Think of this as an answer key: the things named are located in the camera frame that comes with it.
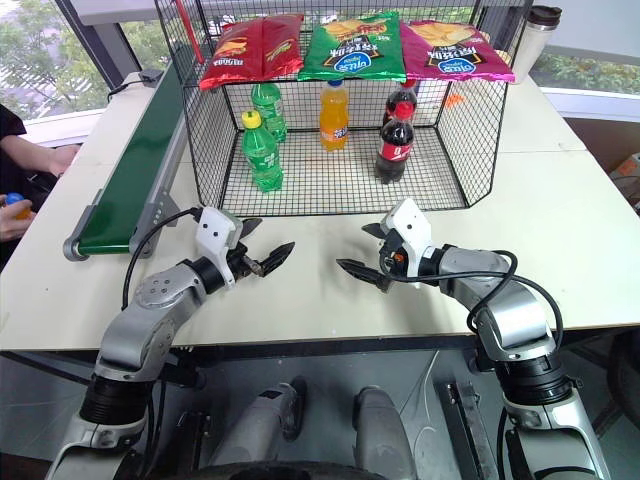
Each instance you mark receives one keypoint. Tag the silver right robot leg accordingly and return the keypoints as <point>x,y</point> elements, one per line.
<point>382,430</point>

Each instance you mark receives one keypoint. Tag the small cola bottle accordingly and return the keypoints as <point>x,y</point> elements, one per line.
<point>401,97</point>

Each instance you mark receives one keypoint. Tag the silver left robot leg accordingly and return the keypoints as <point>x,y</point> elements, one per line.
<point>260,425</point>

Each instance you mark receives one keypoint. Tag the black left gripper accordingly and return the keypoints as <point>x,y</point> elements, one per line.
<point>241,262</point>

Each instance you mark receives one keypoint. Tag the green chips bag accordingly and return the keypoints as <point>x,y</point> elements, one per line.
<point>352,47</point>

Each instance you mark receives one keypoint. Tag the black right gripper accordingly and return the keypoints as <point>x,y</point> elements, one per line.
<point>391,257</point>

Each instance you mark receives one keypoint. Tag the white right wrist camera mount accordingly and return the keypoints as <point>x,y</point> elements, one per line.
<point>412,225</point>

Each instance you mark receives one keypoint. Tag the small orange object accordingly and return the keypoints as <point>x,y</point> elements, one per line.
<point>455,100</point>

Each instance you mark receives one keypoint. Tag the red chips bag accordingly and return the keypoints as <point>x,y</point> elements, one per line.
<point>255,50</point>

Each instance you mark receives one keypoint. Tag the magenta chips bag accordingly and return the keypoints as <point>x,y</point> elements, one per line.
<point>450,50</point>

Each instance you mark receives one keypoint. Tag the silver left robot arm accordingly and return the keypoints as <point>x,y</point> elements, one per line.
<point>150,320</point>

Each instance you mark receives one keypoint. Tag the silver robot leg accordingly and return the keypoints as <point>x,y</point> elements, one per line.
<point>260,425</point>
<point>382,430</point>

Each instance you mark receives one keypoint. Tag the green soda bottle yellow cap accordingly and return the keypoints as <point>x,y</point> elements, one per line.
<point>262,155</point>

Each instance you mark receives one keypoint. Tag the person black clothing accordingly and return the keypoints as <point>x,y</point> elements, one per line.
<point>15,125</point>

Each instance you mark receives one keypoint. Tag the dark rounded robot base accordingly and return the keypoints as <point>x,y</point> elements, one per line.
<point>300,472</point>

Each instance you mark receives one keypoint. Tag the person left forearm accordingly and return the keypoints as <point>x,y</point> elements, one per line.
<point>25,149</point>

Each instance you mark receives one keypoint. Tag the orange bottle blue cap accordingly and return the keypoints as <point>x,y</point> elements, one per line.
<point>19,206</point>

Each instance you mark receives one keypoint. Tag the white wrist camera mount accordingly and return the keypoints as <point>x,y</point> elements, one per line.
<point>412,225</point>
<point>215,232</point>

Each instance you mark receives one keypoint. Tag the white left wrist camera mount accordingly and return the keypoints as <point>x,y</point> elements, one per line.
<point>215,232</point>

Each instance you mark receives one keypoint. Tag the person right hand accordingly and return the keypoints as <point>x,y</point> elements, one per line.
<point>12,225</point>

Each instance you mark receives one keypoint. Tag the red pole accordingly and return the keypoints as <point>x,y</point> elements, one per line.
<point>190,32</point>

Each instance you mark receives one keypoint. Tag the green conveyor belt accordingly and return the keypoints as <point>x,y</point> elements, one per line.
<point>135,160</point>

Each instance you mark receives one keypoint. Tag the orange soda bottle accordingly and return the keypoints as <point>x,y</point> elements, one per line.
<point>334,117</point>

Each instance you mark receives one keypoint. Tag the person left hand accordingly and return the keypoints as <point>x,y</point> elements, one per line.
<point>65,159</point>

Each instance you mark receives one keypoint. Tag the white tumbler black lid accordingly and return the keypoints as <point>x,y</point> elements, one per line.
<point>530,45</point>

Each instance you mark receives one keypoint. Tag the large cola bottle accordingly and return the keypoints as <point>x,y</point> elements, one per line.
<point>395,147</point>

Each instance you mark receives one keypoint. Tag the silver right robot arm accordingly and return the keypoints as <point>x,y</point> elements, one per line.
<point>510,310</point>

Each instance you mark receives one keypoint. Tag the cardboard box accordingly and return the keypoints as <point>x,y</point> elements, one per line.
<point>625,172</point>

